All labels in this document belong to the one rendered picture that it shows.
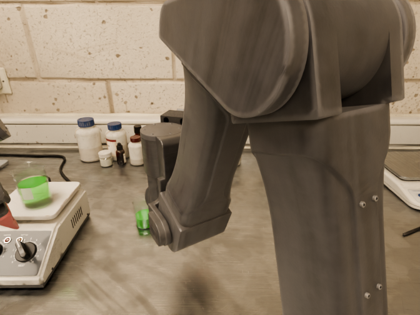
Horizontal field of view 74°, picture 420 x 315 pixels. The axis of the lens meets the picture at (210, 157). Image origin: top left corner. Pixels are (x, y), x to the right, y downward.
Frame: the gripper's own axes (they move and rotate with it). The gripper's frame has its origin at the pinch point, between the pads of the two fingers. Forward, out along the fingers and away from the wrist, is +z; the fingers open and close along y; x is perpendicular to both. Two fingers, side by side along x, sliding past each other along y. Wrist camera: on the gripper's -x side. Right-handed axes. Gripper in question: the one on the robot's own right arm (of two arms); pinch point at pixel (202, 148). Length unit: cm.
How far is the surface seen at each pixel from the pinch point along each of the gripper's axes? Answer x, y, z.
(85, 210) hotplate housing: 13.3, 23.5, -8.9
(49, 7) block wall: -28, 56, 29
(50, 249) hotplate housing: 11.5, 20.1, -21.7
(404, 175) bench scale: 12, -46, 23
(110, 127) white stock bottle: 5.2, 35.0, 20.4
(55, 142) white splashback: 14, 60, 24
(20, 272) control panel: 13.0, 22.4, -25.9
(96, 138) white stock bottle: 8.6, 39.6, 19.0
